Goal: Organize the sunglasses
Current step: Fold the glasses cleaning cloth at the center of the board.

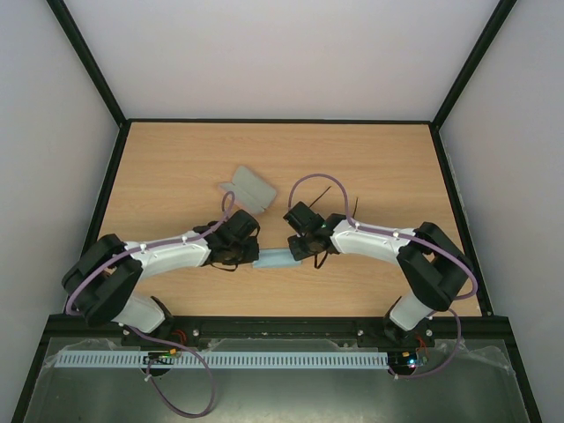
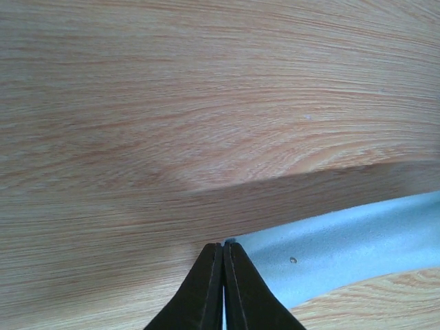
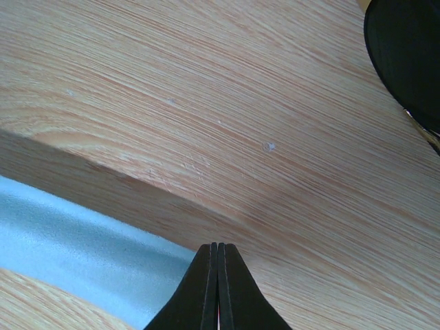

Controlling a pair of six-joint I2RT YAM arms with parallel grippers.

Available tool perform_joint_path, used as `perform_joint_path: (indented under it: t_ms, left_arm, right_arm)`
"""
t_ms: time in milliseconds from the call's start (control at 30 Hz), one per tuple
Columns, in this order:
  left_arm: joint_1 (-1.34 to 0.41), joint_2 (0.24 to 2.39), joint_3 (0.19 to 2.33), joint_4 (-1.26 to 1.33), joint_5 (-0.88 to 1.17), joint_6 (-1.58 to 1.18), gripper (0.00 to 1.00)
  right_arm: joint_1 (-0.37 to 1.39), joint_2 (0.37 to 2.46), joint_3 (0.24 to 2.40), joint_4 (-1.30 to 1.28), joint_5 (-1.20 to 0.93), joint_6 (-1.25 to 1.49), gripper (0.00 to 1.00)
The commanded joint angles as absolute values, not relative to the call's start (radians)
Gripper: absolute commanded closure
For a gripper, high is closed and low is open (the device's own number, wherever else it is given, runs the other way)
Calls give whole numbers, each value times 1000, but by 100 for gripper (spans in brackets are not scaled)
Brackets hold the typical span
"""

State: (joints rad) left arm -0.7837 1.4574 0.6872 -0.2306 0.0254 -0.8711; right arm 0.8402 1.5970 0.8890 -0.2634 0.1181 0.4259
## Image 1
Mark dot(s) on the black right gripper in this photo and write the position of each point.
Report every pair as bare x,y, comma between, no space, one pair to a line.
297,248

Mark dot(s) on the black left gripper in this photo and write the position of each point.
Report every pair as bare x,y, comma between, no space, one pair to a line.
252,254

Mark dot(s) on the light blue cleaning cloth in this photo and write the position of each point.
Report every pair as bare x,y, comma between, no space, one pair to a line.
275,259

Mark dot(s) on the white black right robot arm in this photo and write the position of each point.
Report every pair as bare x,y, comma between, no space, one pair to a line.
436,270

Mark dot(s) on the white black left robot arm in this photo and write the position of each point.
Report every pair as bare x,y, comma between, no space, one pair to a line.
101,286

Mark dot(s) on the black aviator sunglasses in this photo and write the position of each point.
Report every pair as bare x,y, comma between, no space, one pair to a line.
325,191

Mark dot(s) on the grey metal front plate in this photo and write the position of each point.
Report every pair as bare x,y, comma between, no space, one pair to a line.
470,383

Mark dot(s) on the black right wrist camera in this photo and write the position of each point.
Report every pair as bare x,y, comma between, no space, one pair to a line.
302,219

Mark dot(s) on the light blue slotted cable duct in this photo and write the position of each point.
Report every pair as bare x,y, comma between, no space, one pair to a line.
225,360

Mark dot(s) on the black front mounting rail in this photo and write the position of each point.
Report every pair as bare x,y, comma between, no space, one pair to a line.
198,331

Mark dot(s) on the black left corner frame post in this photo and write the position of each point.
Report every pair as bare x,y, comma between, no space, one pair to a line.
76,39

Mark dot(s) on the black corner frame post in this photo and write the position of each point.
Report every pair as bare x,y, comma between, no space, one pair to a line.
76,39
487,36

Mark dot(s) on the black right corner frame post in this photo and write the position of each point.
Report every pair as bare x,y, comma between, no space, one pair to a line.
487,36

